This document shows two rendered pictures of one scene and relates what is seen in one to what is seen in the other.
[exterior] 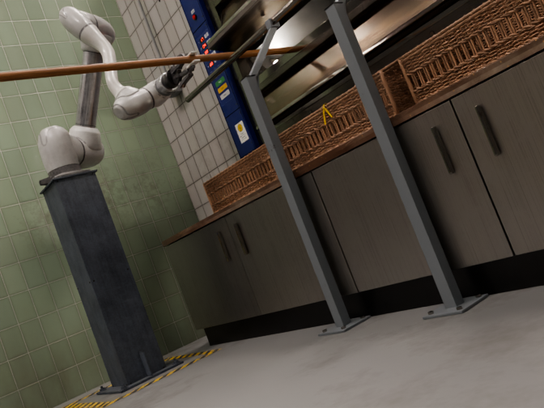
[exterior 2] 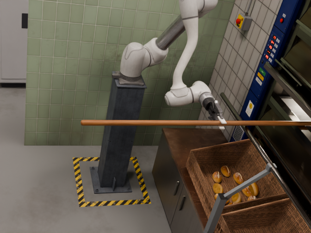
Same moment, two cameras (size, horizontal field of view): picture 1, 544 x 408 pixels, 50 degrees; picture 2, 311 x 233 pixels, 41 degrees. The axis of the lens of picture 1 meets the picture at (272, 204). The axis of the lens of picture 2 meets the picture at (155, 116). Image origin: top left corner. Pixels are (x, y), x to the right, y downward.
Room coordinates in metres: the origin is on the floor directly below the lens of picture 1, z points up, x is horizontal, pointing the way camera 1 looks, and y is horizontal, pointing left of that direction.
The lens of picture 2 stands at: (0.32, -0.15, 2.44)
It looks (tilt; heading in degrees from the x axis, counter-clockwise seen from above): 33 degrees down; 17
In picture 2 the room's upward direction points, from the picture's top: 14 degrees clockwise
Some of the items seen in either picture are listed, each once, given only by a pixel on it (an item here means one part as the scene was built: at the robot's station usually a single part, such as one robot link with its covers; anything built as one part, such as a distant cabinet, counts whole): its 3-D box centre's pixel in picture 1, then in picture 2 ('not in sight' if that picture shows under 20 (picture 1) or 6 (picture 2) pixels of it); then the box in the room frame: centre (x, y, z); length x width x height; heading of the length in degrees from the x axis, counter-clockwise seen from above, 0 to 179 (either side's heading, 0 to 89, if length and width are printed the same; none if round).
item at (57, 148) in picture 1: (57, 149); (133, 58); (2.77, 0.87, 1.17); 0.18 x 0.16 x 0.22; 162
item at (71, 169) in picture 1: (61, 176); (127, 75); (2.75, 0.89, 1.03); 0.22 x 0.18 x 0.06; 129
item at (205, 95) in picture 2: (167, 83); (207, 100); (2.54, 0.24, 1.20); 0.09 x 0.06 x 0.09; 130
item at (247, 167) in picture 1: (275, 156); (234, 178); (2.56, -0.09, 0.72); 0.56 x 0.49 x 0.28; 38
